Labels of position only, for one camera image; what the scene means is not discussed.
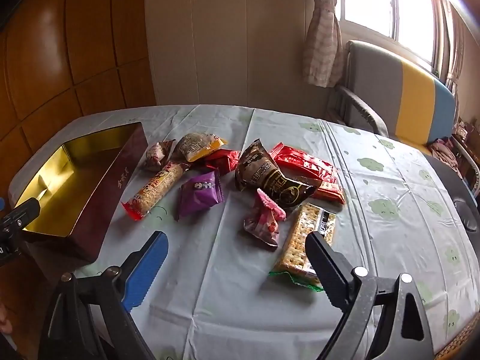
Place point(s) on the grey yellow blue sofa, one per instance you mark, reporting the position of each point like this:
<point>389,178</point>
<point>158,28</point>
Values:
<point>408,93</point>

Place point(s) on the small orange-red snack packet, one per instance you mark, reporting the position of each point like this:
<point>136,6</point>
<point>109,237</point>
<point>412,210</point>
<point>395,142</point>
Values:
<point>332,193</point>

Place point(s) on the tan yellow snack packet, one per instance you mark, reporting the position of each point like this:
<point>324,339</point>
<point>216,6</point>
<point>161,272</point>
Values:
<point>195,145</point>

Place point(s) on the window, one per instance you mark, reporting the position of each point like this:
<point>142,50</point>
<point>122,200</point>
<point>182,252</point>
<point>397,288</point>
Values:
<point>369,3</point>

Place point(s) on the large brown snack bag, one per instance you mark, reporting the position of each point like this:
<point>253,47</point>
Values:
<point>272,182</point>

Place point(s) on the pink foil snack packet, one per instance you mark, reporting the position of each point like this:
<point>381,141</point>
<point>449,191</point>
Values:
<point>264,219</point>

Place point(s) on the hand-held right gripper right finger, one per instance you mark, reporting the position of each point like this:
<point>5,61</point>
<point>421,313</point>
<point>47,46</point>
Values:
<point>323,260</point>

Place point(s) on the large red snack packet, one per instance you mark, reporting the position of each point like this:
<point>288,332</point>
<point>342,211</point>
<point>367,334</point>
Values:
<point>309,165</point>

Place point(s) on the small shiny red snack packet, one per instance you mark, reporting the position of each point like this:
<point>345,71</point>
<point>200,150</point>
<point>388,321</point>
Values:
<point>222,159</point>

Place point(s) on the grey sofa armrest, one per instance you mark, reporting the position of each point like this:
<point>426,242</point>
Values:
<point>365,110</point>

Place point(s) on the pink checked curtain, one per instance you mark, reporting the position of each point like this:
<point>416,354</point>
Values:
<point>452,37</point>
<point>322,41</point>

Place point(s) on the pink cloth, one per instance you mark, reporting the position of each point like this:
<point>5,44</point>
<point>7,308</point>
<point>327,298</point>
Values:
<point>446,155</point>

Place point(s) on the black chair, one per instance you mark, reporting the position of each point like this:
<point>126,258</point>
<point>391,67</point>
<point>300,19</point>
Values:
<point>467,210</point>

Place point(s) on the long orange rice cracker packet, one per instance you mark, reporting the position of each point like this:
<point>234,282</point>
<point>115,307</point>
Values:
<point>155,189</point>

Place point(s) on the pale blue cloud-print tablecloth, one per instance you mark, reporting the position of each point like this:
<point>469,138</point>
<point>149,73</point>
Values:
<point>225,307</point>

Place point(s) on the wooden wardrobe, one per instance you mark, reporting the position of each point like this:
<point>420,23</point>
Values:
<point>75,45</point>

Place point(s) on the dark red gold-lined tin box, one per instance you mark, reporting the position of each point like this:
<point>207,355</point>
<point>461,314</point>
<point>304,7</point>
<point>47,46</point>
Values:
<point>108,195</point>

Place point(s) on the clear soda cracker packet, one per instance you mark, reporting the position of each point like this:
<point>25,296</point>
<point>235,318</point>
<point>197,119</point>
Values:
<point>304,242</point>

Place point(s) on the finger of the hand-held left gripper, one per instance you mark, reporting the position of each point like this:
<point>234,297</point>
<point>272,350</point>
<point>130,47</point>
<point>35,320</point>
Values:
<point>18,215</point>

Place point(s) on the small pink brown snack packet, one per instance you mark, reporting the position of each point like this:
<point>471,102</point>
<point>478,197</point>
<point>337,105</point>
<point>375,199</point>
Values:
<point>158,154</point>

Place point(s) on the purple snack packet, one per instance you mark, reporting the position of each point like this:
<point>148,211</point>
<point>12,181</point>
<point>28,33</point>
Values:
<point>200,194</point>

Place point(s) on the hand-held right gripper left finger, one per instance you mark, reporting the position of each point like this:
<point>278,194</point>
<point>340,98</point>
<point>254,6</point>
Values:
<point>147,270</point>

